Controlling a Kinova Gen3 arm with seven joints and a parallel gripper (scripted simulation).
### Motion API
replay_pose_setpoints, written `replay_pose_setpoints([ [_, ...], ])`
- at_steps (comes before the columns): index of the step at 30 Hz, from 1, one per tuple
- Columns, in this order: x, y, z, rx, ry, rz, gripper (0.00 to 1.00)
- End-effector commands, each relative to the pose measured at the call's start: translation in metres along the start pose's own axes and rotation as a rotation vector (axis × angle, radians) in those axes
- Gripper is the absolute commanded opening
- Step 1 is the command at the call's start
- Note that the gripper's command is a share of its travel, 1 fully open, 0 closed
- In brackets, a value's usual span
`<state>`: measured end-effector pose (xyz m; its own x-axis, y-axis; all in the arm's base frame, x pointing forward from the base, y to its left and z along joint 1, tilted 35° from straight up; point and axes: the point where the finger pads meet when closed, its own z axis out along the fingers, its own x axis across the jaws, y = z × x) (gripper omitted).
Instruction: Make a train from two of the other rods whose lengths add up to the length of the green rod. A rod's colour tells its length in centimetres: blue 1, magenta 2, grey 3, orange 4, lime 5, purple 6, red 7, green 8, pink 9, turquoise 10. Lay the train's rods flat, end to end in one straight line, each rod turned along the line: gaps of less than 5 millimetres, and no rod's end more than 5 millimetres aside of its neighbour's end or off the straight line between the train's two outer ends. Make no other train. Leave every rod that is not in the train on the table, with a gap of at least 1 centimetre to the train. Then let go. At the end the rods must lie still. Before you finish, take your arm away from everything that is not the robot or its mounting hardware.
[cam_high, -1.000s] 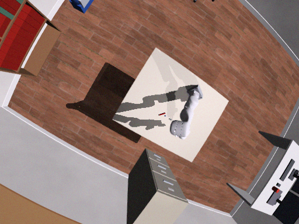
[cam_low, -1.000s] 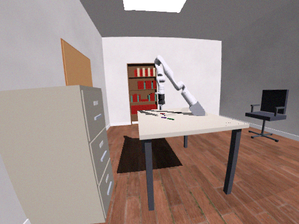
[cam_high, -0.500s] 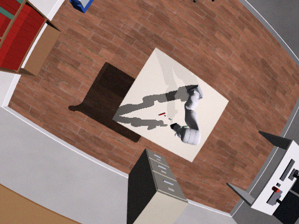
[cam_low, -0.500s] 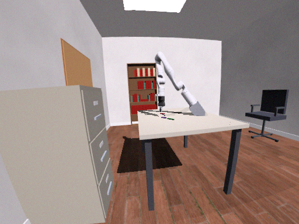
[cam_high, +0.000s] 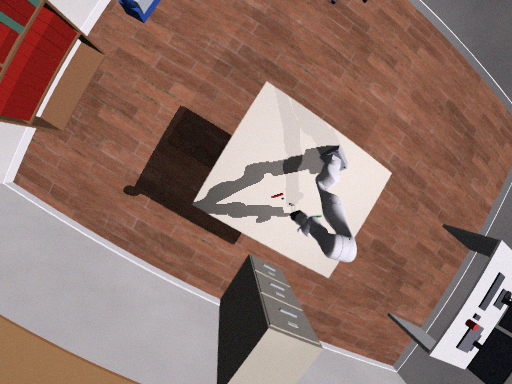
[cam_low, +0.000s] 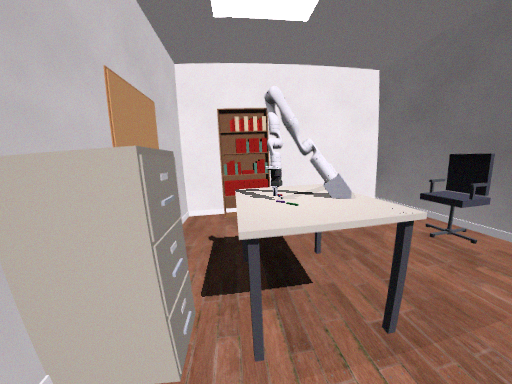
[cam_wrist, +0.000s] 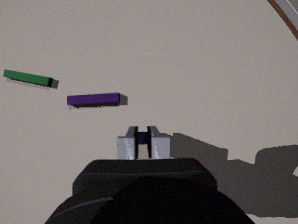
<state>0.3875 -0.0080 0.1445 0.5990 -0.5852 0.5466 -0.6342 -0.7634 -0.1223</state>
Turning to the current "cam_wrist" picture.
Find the purple rod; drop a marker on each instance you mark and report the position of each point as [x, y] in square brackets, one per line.
[93, 98]

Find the green rod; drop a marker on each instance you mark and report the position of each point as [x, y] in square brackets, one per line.
[28, 77]

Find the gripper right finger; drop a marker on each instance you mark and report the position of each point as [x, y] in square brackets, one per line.
[161, 145]

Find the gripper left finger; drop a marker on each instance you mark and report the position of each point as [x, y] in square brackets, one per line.
[125, 145]

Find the small blue cube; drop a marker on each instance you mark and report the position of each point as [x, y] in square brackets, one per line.
[142, 138]

